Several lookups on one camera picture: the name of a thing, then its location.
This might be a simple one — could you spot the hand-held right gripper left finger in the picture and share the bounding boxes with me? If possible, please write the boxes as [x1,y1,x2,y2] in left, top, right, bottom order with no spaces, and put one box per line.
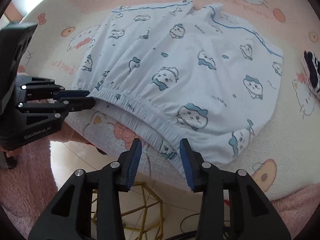
[28,138,143,240]

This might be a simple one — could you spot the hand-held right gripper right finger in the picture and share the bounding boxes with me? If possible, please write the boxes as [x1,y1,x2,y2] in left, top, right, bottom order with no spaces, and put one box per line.
[179,138,292,240]

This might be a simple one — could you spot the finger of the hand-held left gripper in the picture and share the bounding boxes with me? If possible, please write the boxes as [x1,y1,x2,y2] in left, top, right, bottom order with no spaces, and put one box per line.
[16,76,90,101]
[16,96,96,130]

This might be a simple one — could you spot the person's left hand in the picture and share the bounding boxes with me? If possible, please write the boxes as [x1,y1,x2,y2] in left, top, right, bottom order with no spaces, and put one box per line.
[0,148,20,158]

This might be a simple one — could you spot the gold wire stand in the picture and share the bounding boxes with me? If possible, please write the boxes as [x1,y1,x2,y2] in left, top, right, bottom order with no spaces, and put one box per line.
[91,181,165,240]

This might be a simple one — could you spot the light blue printed pants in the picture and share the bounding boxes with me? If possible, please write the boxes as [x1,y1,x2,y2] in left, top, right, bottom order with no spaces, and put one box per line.
[71,0,284,178]

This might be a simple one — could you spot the red and black slipper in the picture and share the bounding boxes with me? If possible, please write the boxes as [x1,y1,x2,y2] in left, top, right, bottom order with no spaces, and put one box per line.
[87,142,107,155]

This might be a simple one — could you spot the pink cartoon cat printed blanket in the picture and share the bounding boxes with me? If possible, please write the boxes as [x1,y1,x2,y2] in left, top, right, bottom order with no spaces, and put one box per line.
[0,0,320,200]

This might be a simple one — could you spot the black cable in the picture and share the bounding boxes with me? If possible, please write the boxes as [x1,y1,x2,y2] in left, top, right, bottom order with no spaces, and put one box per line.
[180,214,203,240]

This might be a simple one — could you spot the navy shorts with white stripes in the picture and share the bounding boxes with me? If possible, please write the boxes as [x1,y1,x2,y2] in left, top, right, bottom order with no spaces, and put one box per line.
[303,50,320,93]

